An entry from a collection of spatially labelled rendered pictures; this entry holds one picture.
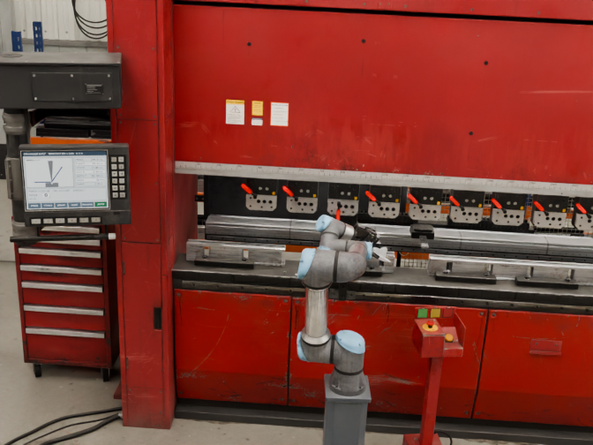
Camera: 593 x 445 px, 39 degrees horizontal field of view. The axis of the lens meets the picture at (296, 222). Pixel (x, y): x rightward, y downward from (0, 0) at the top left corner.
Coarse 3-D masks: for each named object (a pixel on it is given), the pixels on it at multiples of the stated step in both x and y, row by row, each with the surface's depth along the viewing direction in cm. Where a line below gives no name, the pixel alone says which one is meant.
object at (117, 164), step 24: (24, 144) 347; (48, 144) 348; (72, 144) 350; (96, 144) 351; (120, 144) 353; (120, 168) 353; (24, 192) 350; (120, 192) 357; (24, 216) 354; (48, 216) 356; (72, 216) 358; (96, 216) 359; (120, 216) 361
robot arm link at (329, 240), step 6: (324, 234) 344; (330, 234) 343; (336, 234) 344; (324, 240) 342; (330, 240) 341; (336, 240) 342; (342, 240) 342; (324, 246) 340; (330, 246) 340; (336, 246) 340; (342, 246) 340
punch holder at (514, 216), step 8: (496, 192) 396; (504, 192) 396; (512, 192) 396; (504, 200) 397; (512, 200) 397; (520, 200) 397; (496, 208) 399; (512, 208) 398; (520, 208) 398; (496, 216) 400; (504, 216) 401; (512, 216) 401; (520, 216) 399; (504, 224) 401; (512, 224) 401; (520, 224) 401
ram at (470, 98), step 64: (192, 64) 383; (256, 64) 381; (320, 64) 380; (384, 64) 378; (448, 64) 376; (512, 64) 374; (576, 64) 373; (192, 128) 394; (256, 128) 392; (320, 128) 390; (384, 128) 388; (448, 128) 387; (512, 128) 385; (576, 128) 383; (576, 192) 394
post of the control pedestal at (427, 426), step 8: (432, 360) 389; (440, 360) 389; (432, 368) 390; (440, 368) 391; (432, 376) 392; (432, 384) 393; (424, 392) 400; (432, 392) 395; (424, 400) 400; (432, 400) 397; (424, 408) 400; (432, 408) 398; (424, 416) 400; (432, 416) 400; (424, 424) 401; (432, 424) 402; (424, 432) 403; (432, 432) 404; (424, 440) 405; (432, 440) 406
